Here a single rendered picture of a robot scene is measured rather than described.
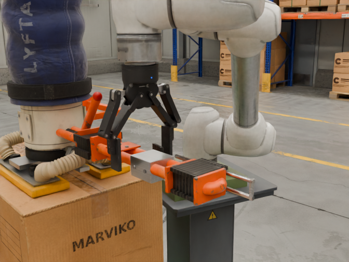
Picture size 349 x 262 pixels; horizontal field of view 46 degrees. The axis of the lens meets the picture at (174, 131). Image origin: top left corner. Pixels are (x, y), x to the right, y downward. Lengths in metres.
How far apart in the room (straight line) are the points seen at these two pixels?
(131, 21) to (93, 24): 11.79
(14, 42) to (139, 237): 0.62
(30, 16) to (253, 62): 0.72
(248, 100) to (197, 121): 0.29
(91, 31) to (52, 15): 11.44
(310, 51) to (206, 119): 8.34
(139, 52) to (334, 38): 9.12
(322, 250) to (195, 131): 1.49
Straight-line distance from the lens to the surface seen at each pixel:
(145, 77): 0.83
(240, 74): 1.46
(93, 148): 0.97
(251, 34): 1.32
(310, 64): 10.02
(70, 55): 1.13
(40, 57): 1.12
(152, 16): 0.80
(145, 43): 0.81
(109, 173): 1.16
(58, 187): 1.10
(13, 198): 1.10
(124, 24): 0.82
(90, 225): 1.10
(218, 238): 1.93
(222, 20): 0.78
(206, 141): 1.76
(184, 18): 0.79
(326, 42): 9.92
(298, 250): 2.91
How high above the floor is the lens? 1.43
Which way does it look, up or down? 15 degrees down
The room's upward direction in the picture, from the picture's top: 1 degrees counter-clockwise
